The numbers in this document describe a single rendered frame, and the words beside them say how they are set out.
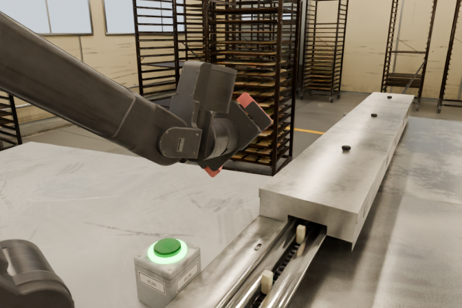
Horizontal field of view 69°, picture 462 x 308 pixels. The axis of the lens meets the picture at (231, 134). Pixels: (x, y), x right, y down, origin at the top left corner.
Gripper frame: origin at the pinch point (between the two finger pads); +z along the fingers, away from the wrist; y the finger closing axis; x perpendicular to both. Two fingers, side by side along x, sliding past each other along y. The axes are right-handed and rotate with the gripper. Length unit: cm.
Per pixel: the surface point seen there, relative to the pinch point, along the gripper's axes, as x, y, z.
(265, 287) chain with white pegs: 20.9, 8.9, -12.4
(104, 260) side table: 1.7, 30.3, -11.2
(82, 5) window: -359, 137, 341
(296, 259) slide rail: 22.1, 5.3, -4.9
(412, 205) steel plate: 34.9, -13.0, 27.0
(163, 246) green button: 7.2, 15.1, -16.8
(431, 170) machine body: 37, -23, 52
